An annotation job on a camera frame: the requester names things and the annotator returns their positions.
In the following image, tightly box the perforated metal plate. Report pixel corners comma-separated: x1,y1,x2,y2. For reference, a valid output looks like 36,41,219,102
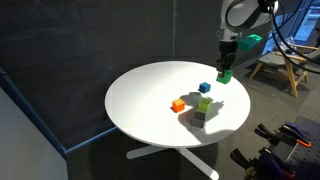
286,116,320,180

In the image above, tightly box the orange block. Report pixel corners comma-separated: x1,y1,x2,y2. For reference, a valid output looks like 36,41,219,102
172,98,185,112

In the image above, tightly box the grey block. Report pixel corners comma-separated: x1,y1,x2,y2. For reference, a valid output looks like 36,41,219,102
192,111,206,128

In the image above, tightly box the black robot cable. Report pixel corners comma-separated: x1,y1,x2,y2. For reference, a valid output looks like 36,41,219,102
256,0,320,76

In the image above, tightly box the purple clamp lower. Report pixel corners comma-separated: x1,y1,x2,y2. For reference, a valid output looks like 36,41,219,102
230,148,296,180

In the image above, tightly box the green block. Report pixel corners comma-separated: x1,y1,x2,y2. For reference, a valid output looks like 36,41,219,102
216,70,233,84

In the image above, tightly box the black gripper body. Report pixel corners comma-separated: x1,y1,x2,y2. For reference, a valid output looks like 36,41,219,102
217,41,238,70

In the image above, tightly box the yellow-green block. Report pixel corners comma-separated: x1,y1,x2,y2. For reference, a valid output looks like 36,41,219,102
198,98,212,112

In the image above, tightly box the blue block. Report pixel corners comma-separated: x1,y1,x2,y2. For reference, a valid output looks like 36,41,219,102
199,82,211,93

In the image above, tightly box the purple orange clamp upper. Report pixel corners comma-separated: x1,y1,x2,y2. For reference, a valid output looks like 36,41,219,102
279,122,312,148

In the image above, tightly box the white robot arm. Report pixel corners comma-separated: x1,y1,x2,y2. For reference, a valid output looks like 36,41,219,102
217,0,279,77

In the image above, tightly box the white round table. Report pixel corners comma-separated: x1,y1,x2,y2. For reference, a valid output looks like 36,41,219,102
105,61,250,180

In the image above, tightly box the wooden chair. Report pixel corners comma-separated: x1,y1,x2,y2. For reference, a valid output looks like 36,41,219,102
249,51,309,97

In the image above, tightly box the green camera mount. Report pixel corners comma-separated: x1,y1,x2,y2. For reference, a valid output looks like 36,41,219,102
238,34,262,51

